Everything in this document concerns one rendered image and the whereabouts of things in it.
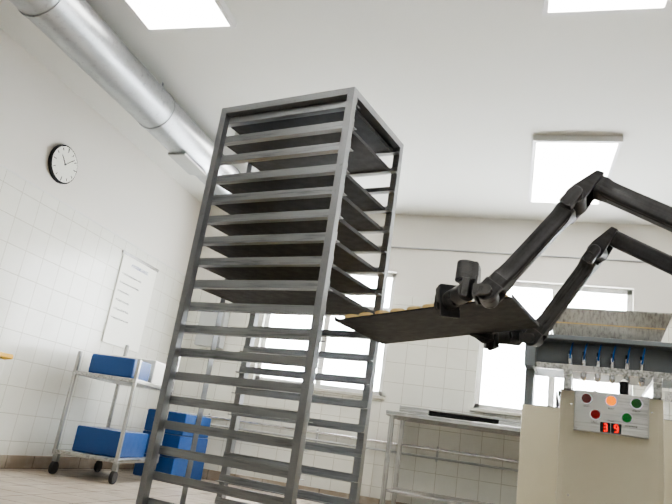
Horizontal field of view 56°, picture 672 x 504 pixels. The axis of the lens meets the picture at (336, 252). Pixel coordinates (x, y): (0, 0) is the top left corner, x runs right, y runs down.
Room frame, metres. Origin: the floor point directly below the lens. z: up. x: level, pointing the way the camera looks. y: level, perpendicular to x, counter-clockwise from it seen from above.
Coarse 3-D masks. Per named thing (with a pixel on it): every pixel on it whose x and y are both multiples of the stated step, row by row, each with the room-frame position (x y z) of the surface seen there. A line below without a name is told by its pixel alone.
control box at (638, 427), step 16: (576, 400) 2.28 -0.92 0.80; (592, 400) 2.26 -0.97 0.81; (624, 400) 2.22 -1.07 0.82; (640, 400) 2.20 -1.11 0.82; (576, 416) 2.28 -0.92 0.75; (608, 416) 2.24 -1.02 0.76; (640, 416) 2.20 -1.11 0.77; (608, 432) 2.24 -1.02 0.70; (624, 432) 2.22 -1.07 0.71; (640, 432) 2.20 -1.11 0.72
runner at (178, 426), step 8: (168, 424) 2.45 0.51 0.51; (176, 424) 2.43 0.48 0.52; (184, 424) 2.41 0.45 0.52; (192, 424) 2.39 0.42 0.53; (192, 432) 2.39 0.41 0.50; (200, 432) 2.37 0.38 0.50; (208, 432) 2.35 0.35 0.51; (216, 432) 2.33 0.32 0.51; (224, 432) 2.32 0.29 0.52; (232, 432) 2.30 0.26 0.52; (240, 432) 2.28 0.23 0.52; (240, 440) 2.28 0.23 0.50; (248, 440) 2.26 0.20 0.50; (256, 440) 2.25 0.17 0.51; (264, 440) 2.23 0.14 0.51; (272, 440) 2.21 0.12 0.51; (280, 440) 2.20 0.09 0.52; (288, 440) 2.18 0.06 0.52; (288, 448) 2.18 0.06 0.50; (304, 448) 2.15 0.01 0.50
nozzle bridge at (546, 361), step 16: (560, 336) 2.98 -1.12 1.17; (576, 336) 2.95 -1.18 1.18; (528, 352) 3.03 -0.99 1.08; (544, 352) 3.09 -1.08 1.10; (560, 352) 3.06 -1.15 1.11; (576, 352) 3.03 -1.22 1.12; (592, 352) 3.00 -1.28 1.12; (608, 352) 2.98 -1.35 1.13; (624, 352) 2.95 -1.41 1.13; (640, 352) 2.92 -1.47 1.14; (656, 352) 2.90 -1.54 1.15; (528, 368) 3.13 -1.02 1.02; (544, 368) 3.05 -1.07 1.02; (560, 368) 3.01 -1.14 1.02; (576, 368) 2.98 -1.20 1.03; (592, 368) 2.96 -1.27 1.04; (608, 368) 2.93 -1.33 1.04; (656, 368) 2.90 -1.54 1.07; (528, 384) 3.13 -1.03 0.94; (528, 400) 3.13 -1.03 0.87
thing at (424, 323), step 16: (464, 304) 1.91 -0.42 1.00; (512, 304) 1.90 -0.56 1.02; (336, 320) 2.13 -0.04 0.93; (352, 320) 2.13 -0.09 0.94; (368, 320) 2.12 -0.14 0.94; (384, 320) 2.12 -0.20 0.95; (400, 320) 2.12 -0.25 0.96; (416, 320) 2.11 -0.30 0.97; (432, 320) 2.11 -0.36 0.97; (448, 320) 2.11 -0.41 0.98; (464, 320) 2.10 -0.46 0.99; (480, 320) 2.10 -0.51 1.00; (496, 320) 2.10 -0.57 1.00; (512, 320) 2.09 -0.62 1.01; (528, 320) 2.09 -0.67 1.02; (368, 336) 2.35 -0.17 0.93; (384, 336) 2.35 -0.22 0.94; (400, 336) 2.35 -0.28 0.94; (416, 336) 2.34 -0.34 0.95; (432, 336) 2.34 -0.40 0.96; (448, 336) 2.33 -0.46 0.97
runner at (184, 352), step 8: (184, 352) 2.45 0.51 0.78; (192, 352) 2.43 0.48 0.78; (200, 352) 2.41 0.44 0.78; (208, 352) 2.39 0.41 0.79; (216, 352) 2.37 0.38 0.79; (224, 352) 2.35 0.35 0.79; (232, 352) 2.33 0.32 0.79; (240, 352) 2.31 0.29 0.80; (232, 360) 2.35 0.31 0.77; (240, 360) 2.31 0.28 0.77; (248, 360) 2.29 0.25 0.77; (256, 360) 2.28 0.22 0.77; (264, 360) 2.26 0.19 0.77; (272, 360) 2.24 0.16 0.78; (280, 360) 2.22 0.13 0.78; (288, 360) 2.21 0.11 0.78; (296, 360) 2.19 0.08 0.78; (304, 360) 2.17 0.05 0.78
